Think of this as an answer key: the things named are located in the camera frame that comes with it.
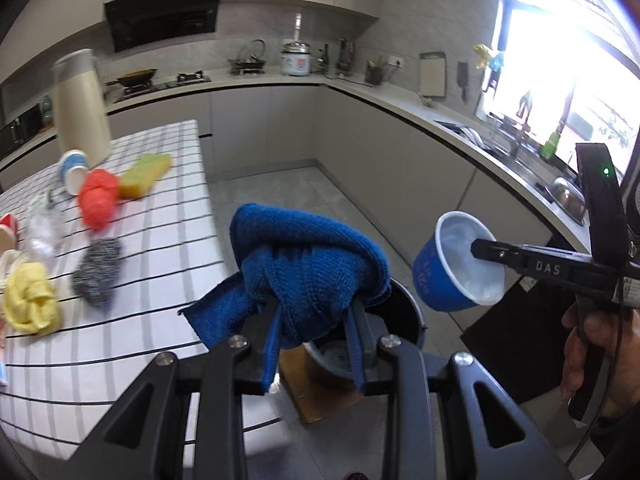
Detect red plastic bag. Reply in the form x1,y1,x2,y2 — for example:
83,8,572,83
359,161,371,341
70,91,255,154
78,169,119,231

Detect blue paper cup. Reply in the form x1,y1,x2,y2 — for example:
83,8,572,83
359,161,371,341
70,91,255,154
412,211,506,312

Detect gas stove top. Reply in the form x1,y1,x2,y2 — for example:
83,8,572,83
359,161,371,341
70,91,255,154
119,70,212,101

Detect clear crumpled plastic bag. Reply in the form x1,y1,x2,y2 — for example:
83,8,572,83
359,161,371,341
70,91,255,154
24,190,63,270

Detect beige thermos jug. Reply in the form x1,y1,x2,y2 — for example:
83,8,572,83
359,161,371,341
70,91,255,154
52,49,112,169

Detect black utensil holder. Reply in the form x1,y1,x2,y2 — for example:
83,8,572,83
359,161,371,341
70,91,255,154
364,58,386,87

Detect dark round trash bin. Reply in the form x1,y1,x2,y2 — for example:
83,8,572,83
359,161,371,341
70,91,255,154
303,278,426,384

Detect white crumpled tissue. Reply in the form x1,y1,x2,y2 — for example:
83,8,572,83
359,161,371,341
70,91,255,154
0,249,28,290

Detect yellow green sponge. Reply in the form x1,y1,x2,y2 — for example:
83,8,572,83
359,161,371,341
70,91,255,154
118,153,172,200

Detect white cutting board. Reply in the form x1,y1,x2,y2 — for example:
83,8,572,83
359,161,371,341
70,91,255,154
419,51,447,99

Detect red paper cup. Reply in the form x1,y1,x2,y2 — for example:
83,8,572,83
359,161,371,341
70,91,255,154
0,212,17,255

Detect black cooking pot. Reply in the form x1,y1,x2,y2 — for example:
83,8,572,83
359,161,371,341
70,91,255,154
117,68,157,88

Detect black microwave oven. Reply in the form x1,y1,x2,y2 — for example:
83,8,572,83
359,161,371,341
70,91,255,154
0,104,43,158

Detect white rice cooker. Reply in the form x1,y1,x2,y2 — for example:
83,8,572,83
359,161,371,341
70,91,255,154
281,40,311,77

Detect wooden board on floor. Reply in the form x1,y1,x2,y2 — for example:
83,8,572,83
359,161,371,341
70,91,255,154
279,347,363,425

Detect person's right hand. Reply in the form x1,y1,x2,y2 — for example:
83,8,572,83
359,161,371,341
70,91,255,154
561,304,639,418

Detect blue white yogurt cup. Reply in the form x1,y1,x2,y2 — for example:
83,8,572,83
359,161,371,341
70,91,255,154
58,150,89,196

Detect steel kitchen sink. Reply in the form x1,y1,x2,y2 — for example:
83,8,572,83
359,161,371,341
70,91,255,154
442,120,587,226

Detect steel wool scourer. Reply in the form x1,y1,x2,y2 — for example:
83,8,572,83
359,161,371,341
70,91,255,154
70,238,122,308

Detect black white checkered tablecloth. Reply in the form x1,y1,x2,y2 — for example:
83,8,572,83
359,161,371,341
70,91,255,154
1,119,230,458

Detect steel kettle on stand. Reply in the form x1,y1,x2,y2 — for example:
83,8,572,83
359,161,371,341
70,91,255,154
229,39,266,76

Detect black cleaver knife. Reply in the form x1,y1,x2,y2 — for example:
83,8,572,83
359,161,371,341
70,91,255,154
456,61,469,104

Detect yellow blue hanging gloves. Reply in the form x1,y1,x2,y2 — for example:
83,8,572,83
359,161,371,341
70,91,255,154
473,44,504,92

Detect blue knitted cloth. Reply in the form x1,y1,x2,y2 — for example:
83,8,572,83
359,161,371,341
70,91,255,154
181,203,390,389

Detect black range hood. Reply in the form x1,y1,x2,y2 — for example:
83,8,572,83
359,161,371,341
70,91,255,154
104,0,220,52

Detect yellow cloth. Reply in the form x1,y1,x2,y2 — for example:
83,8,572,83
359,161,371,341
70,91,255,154
3,262,62,336

